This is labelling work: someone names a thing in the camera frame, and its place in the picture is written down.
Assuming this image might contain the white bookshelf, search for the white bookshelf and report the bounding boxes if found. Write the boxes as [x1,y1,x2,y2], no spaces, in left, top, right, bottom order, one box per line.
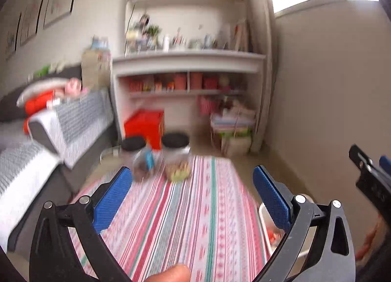
[111,0,268,151]

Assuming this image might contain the person's left hand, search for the person's left hand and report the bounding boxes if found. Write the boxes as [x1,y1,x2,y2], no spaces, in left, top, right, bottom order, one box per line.
[143,264,191,282]

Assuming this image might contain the pink plush toy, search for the pink plush toy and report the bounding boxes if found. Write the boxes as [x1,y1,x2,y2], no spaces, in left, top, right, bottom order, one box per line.
[64,78,83,95]

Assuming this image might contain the grey sofa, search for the grey sofa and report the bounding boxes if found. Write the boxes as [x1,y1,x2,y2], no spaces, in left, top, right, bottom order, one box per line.
[0,65,119,252]

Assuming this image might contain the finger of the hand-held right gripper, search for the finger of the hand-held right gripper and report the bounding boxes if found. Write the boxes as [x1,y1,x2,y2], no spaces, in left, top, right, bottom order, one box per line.
[349,145,391,209]
[379,156,391,176]

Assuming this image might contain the orange plush cushion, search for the orange plush cushion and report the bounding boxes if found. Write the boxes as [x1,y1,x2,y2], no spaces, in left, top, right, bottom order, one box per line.
[24,91,62,134]

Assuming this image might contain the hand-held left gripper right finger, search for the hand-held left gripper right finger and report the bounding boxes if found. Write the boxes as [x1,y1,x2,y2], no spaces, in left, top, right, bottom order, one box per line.
[250,165,356,282]

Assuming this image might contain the red cardboard box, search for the red cardboard box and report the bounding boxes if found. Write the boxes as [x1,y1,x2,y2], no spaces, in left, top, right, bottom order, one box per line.
[124,109,165,151]

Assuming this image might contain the stack of books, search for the stack of books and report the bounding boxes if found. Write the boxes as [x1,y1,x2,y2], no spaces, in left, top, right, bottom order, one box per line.
[82,50,112,90]

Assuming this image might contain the pile of papers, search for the pile of papers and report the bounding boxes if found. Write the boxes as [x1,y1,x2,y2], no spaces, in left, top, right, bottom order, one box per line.
[211,102,255,156]

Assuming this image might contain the white pillow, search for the white pillow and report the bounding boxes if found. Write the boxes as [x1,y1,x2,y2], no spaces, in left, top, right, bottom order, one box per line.
[17,77,69,107]

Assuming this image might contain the pink storage basket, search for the pink storage basket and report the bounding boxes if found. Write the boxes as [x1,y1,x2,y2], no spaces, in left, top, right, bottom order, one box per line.
[200,96,217,115]

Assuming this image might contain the striped patterned tablecloth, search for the striped patterned tablecloth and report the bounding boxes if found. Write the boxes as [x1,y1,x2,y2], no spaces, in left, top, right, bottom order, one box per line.
[69,155,272,282]

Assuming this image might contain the plastic jar with dark nuts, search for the plastic jar with dark nuts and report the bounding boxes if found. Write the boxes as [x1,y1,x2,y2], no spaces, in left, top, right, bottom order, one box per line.
[120,136,147,182]

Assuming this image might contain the plastic jar with light nuts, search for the plastic jar with light nuts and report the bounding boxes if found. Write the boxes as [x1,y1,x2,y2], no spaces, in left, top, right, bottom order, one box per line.
[161,133,191,182]

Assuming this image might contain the grey striped sofa cover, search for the grey striped sofa cover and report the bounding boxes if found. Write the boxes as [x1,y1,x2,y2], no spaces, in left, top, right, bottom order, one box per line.
[29,90,115,169]
[0,140,63,249]

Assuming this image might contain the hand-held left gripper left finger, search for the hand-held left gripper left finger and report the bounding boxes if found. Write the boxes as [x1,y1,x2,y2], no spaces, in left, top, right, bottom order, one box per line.
[29,166,133,282]

